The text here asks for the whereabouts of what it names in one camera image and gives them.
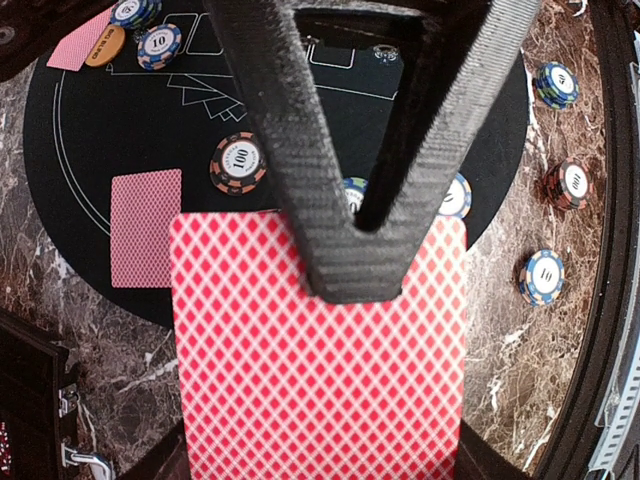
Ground white slotted cable duct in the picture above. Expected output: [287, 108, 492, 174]
[587, 319, 640, 471]

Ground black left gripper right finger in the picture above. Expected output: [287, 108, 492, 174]
[454, 421, 530, 480]

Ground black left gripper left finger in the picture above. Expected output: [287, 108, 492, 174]
[119, 424, 190, 480]

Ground red dice set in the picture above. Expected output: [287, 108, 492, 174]
[0, 421, 12, 478]

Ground brown chips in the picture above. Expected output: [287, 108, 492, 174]
[209, 131, 267, 196]

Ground black poker chip case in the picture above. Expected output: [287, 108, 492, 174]
[1, 310, 116, 479]

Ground round black poker mat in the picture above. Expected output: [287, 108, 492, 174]
[22, 0, 531, 329]

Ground orange big blind button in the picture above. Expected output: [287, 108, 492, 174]
[85, 24, 126, 68]

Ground green blue chip stack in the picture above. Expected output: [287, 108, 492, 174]
[534, 62, 580, 110]

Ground blue white chip stack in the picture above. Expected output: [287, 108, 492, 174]
[518, 249, 565, 307]

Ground red backed card deck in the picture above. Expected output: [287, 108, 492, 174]
[170, 213, 467, 479]

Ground red card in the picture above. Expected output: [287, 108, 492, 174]
[110, 169, 182, 288]
[46, 7, 112, 72]

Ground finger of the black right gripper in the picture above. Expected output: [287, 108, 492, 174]
[206, 1, 539, 304]

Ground green chips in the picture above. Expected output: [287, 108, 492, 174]
[343, 177, 368, 214]
[110, 0, 162, 30]

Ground brown white chip stack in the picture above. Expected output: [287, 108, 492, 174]
[543, 158, 593, 211]

